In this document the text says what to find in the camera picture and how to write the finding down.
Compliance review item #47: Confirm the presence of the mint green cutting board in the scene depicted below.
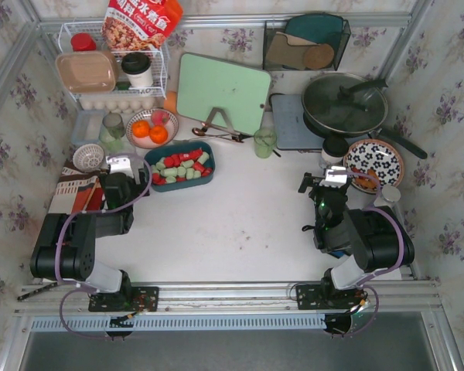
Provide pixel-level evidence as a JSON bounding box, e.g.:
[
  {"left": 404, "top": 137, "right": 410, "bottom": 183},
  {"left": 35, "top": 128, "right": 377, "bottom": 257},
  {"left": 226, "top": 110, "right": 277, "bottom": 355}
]
[{"left": 176, "top": 53, "right": 271, "bottom": 134}]

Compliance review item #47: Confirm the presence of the striped orange cloth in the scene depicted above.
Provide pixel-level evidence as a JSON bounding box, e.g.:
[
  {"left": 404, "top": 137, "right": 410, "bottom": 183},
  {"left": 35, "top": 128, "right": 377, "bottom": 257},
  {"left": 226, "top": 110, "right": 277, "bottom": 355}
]
[{"left": 48, "top": 161, "right": 104, "bottom": 214}]

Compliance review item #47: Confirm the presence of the fruit bowl plate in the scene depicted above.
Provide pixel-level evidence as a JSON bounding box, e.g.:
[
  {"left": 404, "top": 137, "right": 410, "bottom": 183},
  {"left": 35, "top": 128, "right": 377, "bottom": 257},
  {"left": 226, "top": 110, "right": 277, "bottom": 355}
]
[{"left": 126, "top": 108, "right": 179, "bottom": 149}]

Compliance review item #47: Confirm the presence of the red lid jar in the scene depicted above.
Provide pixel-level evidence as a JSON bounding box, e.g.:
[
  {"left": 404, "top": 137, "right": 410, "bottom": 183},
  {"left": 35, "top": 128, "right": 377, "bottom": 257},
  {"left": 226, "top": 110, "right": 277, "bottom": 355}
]
[{"left": 70, "top": 32, "right": 97, "bottom": 52}]

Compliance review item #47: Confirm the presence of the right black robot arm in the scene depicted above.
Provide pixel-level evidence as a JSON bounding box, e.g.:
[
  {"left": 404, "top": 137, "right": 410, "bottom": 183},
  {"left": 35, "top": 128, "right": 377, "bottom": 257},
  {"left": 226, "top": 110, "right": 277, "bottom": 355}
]
[{"left": 302, "top": 182, "right": 415, "bottom": 308}]

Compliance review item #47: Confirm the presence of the white wire rack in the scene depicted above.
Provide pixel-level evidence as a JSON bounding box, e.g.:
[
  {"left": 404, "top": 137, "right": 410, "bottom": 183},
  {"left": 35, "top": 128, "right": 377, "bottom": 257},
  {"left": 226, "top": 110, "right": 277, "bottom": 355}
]
[{"left": 55, "top": 19, "right": 170, "bottom": 100}]

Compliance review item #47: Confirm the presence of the egg tray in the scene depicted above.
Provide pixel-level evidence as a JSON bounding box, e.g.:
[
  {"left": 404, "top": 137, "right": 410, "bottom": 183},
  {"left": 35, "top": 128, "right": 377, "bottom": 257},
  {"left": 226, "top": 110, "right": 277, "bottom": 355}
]
[{"left": 79, "top": 96, "right": 160, "bottom": 114}]

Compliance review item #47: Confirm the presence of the red snack bag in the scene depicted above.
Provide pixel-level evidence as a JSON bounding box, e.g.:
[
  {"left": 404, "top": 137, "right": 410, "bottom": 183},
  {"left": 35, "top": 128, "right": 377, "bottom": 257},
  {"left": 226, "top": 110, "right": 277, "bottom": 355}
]
[{"left": 101, "top": 0, "right": 183, "bottom": 51}]

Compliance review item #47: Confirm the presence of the green glass cup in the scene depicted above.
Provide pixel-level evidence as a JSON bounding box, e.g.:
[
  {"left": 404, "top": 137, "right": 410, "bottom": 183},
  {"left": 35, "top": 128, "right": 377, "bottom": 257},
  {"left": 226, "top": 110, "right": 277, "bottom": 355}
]
[{"left": 253, "top": 128, "right": 277, "bottom": 158}]

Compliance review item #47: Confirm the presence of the white bottle silver cap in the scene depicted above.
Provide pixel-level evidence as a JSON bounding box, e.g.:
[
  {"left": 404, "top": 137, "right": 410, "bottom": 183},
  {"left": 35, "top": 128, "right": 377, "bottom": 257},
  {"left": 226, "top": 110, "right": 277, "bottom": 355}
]
[{"left": 381, "top": 184, "right": 401, "bottom": 204}]

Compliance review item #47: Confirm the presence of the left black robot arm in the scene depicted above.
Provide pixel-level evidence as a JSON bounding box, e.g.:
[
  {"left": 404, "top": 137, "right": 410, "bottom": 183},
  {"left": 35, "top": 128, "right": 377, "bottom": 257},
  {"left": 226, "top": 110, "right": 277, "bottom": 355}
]
[{"left": 29, "top": 169, "right": 151, "bottom": 308}]

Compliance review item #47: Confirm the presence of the small white colander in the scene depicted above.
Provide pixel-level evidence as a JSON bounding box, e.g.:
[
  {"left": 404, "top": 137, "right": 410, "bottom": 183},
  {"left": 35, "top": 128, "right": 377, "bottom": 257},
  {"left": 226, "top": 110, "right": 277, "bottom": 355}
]
[{"left": 73, "top": 144, "right": 104, "bottom": 172}]

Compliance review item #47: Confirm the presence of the white cup black lid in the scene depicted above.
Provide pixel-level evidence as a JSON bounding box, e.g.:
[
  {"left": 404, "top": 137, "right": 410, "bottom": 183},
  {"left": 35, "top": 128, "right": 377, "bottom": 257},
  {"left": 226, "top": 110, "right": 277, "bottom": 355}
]
[{"left": 121, "top": 52, "right": 153, "bottom": 88}]

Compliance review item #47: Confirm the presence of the green tinted glass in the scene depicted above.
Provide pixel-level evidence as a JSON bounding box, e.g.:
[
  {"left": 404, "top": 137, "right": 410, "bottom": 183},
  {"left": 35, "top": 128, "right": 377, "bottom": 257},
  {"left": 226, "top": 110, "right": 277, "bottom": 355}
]
[{"left": 99, "top": 113, "right": 125, "bottom": 154}]

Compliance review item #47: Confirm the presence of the black frying pan with lid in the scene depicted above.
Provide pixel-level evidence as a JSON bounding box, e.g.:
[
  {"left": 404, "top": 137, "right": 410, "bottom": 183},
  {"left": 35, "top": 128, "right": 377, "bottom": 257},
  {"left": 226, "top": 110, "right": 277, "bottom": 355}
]
[{"left": 301, "top": 73, "right": 428, "bottom": 159}]

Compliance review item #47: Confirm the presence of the beige food container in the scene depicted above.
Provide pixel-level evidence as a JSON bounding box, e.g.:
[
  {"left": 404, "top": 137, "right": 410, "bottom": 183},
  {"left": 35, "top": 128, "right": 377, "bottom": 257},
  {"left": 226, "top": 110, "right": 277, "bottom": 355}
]
[{"left": 55, "top": 50, "right": 118, "bottom": 94}]

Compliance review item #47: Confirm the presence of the black lid jar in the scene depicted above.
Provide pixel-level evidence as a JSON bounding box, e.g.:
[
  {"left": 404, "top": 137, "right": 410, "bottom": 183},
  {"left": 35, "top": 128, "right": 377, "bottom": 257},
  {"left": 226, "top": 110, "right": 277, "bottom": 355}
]
[{"left": 319, "top": 135, "right": 349, "bottom": 170}]

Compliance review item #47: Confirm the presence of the teal storage basket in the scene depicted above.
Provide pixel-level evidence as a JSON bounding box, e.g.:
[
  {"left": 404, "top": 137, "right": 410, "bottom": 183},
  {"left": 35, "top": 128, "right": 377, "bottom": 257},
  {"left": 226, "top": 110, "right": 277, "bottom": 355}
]
[{"left": 145, "top": 141, "right": 215, "bottom": 192}]

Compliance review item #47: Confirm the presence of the blue floral plate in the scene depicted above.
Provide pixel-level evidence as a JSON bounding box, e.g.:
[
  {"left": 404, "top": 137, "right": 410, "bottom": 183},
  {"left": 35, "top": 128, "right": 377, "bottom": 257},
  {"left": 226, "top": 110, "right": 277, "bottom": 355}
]
[{"left": 343, "top": 139, "right": 404, "bottom": 187}]

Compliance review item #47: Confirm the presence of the black mesh organizer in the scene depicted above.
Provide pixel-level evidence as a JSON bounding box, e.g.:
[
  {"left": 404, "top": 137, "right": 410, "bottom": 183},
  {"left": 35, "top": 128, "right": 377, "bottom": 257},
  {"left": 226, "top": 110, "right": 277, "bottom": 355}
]
[{"left": 262, "top": 12, "right": 351, "bottom": 71}]

